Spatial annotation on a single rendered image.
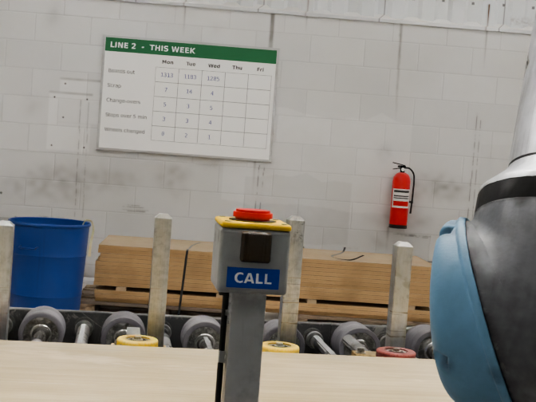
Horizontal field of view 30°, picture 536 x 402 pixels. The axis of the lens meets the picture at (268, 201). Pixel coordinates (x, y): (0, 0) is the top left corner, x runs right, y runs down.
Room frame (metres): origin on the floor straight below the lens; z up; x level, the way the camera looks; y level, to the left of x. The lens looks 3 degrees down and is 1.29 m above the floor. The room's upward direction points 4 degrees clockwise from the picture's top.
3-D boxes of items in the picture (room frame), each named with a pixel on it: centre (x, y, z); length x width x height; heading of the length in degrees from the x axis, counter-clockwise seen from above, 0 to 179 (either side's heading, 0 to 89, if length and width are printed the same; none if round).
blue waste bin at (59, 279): (6.70, 1.44, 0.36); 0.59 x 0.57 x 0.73; 3
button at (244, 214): (1.01, 0.01, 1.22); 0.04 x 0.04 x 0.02
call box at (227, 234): (1.01, 0.01, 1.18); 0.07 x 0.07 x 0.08; 9
